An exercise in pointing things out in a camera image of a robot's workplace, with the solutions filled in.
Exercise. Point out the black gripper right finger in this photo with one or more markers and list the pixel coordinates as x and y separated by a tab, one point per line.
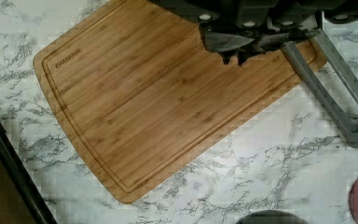
268	43

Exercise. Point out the black tray at left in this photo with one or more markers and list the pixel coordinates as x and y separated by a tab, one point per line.
20	200

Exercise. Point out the dark round bowl rim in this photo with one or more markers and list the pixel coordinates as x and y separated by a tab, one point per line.
271	217

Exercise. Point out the bamboo cutting board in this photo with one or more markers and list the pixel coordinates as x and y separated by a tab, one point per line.
139	97

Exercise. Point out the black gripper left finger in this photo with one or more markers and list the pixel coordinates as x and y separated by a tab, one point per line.
225	45

